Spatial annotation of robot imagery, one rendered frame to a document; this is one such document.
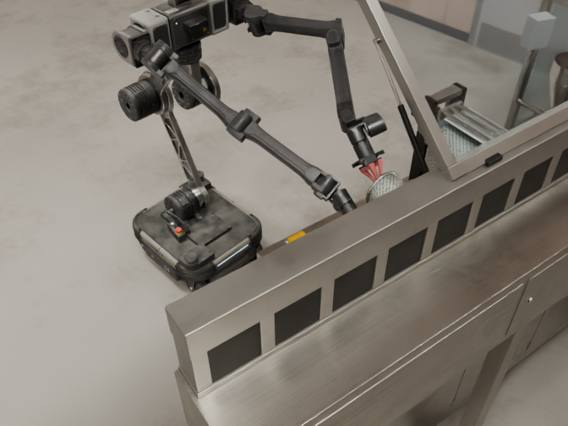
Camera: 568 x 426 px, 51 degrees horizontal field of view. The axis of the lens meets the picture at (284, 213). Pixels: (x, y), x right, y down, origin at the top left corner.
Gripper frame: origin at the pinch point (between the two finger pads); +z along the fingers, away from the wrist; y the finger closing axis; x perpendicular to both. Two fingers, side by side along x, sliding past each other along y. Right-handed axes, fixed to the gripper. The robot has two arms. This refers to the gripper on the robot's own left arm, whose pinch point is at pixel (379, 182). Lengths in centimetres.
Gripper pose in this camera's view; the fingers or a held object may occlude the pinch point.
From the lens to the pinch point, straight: 198.9
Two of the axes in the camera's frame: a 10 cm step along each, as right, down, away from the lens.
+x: 3.6, -2.1, -9.1
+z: 4.3, 9.0, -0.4
